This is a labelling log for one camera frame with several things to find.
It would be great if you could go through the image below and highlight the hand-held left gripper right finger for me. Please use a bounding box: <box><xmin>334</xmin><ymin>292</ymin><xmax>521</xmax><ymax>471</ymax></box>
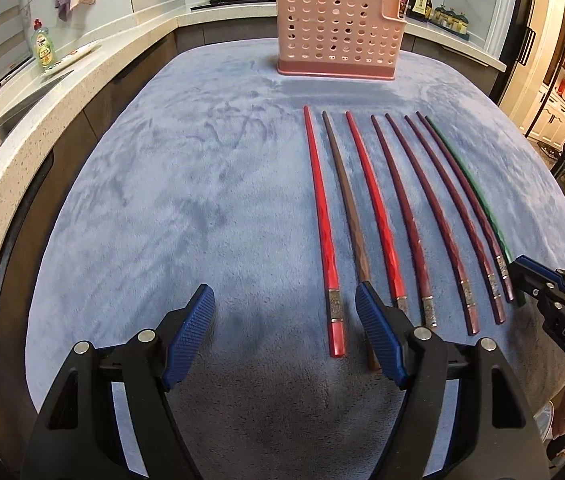
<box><xmin>355</xmin><ymin>282</ymin><xmax>551</xmax><ymax>480</ymax></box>

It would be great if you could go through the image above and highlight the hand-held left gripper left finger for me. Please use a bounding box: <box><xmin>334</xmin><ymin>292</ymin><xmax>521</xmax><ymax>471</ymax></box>
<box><xmin>21</xmin><ymin>283</ymin><xmax>216</xmax><ymax>480</ymax></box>

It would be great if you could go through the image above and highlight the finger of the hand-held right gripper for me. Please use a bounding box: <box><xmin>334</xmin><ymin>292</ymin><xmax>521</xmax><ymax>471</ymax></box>
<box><xmin>509</xmin><ymin>262</ymin><xmax>549</xmax><ymax>307</ymax></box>
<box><xmin>513</xmin><ymin>254</ymin><xmax>565</xmax><ymax>286</ymax></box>

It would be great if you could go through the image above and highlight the green chopstick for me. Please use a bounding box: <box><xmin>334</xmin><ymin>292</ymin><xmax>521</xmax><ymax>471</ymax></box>
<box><xmin>425</xmin><ymin>115</ymin><xmax>527</xmax><ymax>307</ymax></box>

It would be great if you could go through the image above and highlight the bright red chopstick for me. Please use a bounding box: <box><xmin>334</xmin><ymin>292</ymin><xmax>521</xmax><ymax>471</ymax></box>
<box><xmin>303</xmin><ymin>105</ymin><xmax>347</xmax><ymax>359</ymax></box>
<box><xmin>345</xmin><ymin>111</ymin><xmax>409</xmax><ymax>313</ymax></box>

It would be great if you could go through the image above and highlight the brown wooden chopstick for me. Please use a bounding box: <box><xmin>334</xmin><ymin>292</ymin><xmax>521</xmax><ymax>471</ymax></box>
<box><xmin>321</xmin><ymin>111</ymin><xmax>381</xmax><ymax>372</ymax></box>

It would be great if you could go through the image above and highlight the pink perforated utensil holder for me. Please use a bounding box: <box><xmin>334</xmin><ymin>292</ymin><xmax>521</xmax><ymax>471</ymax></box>
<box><xmin>275</xmin><ymin>0</ymin><xmax>408</xmax><ymax>82</ymax></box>

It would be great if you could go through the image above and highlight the blue-grey plush mat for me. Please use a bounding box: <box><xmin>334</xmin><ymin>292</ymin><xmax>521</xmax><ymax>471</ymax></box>
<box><xmin>25</xmin><ymin>37</ymin><xmax>565</xmax><ymax>480</ymax></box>

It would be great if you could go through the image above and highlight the glass sliding door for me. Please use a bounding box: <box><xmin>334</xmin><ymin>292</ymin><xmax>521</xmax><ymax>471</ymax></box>
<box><xmin>493</xmin><ymin>0</ymin><xmax>565</xmax><ymax>286</ymax></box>

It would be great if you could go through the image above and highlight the spice jar rack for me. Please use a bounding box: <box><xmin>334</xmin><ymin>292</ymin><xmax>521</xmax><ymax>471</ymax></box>
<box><xmin>430</xmin><ymin>4</ymin><xmax>471</xmax><ymax>41</ymax></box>

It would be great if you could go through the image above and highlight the stainless steel sink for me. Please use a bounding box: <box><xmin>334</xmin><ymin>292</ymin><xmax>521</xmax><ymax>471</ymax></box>
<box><xmin>0</xmin><ymin>55</ymin><xmax>74</xmax><ymax>166</ymax></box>

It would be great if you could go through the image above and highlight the dark soy sauce bottle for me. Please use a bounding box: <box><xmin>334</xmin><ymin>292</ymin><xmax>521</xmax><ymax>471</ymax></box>
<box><xmin>406</xmin><ymin>0</ymin><xmax>435</xmax><ymax>22</ymax></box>

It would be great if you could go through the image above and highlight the patterned plate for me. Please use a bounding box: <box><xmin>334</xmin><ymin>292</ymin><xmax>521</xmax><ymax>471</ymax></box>
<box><xmin>39</xmin><ymin>42</ymin><xmax>103</xmax><ymax>79</ymax></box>

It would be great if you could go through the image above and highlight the green dish soap bottle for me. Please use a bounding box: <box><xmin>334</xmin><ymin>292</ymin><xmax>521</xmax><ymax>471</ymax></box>
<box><xmin>31</xmin><ymin>19</ymin><xmax>58</xmax><ymax>70</ymax></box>

